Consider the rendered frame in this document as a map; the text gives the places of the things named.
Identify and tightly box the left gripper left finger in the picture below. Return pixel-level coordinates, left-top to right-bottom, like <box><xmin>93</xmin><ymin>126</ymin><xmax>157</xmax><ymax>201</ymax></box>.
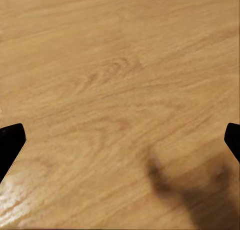
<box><xmin>0</xmin><ymin>123</ymin><xmax>26</xmax><ymax>183</ymax></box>

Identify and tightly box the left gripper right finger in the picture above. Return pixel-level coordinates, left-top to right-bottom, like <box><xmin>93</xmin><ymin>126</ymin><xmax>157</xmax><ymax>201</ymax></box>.
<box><xmin>224</xmin><ymin>122</ymin><xmax>240</xmax><ymax>162</ymax></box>

